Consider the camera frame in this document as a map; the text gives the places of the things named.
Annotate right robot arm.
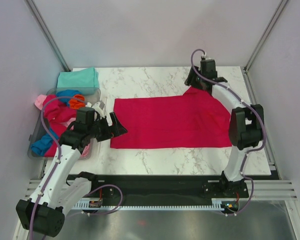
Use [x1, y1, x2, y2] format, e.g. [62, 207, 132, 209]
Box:
[184, 56, 267, 197]

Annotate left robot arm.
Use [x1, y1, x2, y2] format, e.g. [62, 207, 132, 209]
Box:
[16, 107, 128, 239]

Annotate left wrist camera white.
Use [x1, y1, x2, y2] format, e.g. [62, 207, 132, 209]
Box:
[85, 101, 106, 119]

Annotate white cable duct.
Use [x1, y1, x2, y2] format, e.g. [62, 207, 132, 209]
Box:
[72, 198, 237, 211]

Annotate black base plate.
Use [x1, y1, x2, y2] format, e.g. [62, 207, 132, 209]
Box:
[76, 172, 249, 206]

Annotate crimson t shirt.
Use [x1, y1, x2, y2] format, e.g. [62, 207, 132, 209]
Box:
[110, 87, 232, 149]
[43, 94, 77, 158]

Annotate aluminium frame post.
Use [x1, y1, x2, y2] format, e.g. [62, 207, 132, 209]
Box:
[24, 0, 71, 72]
[243, 0, 290, 73]

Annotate aluminium frame rail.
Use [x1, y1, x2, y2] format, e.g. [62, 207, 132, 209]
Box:
[240, 66, 282, 180]

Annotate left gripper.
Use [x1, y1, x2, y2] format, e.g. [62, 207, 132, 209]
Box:
[87, 112, 127, 142]

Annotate left aluminium frame post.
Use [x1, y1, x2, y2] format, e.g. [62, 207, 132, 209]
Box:
[24, 0, 71, 72]

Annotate light pink t shirt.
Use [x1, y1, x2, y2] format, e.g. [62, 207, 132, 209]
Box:
[34, 93, 91, 158]

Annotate clear plastic bin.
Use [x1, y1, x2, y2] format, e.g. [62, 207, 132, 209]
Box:
[27, 88, 101, 160]

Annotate teal folded t shirt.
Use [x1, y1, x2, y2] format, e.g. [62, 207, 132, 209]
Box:
[57, 67, 100, 95]

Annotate right aluminium frame post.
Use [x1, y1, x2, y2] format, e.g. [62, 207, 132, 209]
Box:
[243, 0, 290, 73]

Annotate orange t shirt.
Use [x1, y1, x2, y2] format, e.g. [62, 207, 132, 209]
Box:
[68, 94, 86, 110]

